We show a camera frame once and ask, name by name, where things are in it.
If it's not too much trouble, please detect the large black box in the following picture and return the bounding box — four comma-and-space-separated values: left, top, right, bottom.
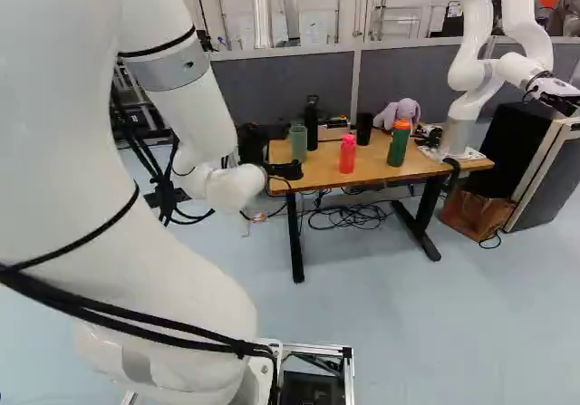
468, 101, 553, 200

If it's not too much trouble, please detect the black and white small device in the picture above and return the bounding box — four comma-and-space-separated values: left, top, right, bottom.
415, 123, 444, 149

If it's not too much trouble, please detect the white robot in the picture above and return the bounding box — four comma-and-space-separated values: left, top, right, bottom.
445, 0, 580, 162

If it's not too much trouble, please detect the brown wooden crate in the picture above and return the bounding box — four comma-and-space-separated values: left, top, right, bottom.
438, 186, 517, 244

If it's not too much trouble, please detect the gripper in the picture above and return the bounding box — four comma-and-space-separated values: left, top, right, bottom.
266, 159, 304, 181

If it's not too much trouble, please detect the grey cabinet with pale frame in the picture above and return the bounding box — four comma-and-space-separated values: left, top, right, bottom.
501, 116, 580, 235

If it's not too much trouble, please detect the black cylinder cup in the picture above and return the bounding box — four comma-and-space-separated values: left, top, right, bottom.
355, 111, 374, 147

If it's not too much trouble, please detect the green bottle with orange lid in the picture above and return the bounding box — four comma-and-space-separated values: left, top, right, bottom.
386, 119, 412, 169

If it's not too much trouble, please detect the wooden table with black legs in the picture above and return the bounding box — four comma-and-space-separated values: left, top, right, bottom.
266, 121, 496, 284

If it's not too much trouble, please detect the printed paper sheet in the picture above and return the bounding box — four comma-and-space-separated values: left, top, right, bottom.
417, 143, 487, 165

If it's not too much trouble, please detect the grey partition panel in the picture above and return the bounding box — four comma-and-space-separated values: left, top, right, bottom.
359, 37, 580, 125
208, 50, 357, 129

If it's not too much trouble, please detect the green cup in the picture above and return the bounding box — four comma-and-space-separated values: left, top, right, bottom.
289, 124, 309, 163

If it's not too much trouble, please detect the pink bottle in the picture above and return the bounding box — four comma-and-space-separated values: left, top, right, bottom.
339, 133, 357, 174

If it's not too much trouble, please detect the purple plush toy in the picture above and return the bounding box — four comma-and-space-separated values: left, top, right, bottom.
372, 97, 424, 131

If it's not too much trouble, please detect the tall black bottle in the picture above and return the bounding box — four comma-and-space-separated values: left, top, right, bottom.
304, 95, 320, 152

